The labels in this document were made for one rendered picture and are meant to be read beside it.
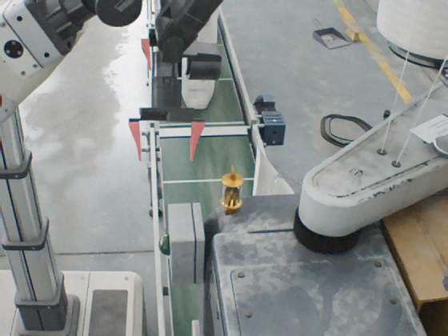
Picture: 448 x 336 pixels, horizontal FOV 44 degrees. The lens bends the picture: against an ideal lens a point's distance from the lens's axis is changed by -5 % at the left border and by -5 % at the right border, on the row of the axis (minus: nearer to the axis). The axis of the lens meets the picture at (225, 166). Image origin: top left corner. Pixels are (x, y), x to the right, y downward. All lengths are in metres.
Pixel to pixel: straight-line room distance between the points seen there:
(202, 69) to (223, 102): 1.80
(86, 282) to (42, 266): 0.42
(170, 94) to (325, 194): 0.45
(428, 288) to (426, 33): 0.34
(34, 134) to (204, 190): 1.40
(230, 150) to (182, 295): 0.84
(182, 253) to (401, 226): 0.30
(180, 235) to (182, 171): 1.67
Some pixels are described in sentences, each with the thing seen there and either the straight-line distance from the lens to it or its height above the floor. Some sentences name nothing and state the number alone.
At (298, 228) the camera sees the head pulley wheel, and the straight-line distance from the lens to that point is 0.75.
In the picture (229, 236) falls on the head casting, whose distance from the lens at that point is 0.76.
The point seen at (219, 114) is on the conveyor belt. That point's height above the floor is 0.38.
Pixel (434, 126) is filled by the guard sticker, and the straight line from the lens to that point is 0.90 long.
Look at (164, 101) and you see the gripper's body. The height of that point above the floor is 1.31.
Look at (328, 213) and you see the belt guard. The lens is 0.71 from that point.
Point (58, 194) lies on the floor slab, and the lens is 2.97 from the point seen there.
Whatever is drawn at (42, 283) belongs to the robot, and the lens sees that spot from 1.83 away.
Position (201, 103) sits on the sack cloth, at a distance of 2.83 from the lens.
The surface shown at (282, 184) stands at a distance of 1.35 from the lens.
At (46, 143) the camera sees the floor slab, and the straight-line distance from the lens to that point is 3.34.
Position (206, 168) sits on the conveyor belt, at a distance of 2.45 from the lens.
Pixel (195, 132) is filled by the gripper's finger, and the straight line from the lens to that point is 1.09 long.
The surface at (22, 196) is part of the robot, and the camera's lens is 1.61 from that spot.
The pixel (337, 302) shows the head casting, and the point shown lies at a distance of 0.70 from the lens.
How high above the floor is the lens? 1.86
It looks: 37 degrees down
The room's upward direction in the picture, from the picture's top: 3 degrees clockwise
